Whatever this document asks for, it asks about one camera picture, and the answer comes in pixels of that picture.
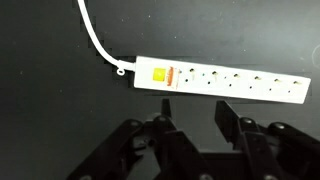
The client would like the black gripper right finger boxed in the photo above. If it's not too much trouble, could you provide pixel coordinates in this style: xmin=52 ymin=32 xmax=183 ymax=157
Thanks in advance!
xmin=214 ymin=99 xmax=320 ymax=180

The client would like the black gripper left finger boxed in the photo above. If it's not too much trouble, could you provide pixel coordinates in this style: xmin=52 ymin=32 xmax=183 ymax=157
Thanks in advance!
xmin=65 ymin=98 xmax=214 ymax=180

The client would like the white power strip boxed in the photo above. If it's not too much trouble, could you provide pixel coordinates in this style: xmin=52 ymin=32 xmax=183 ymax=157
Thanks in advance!
xmin=133 ymin=55 xmax=312 ymax=105

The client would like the white power cable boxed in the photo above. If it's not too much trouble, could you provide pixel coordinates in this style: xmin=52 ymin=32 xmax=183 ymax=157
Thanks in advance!
xmin=76 ymin=0 xmax=138 ymax=76

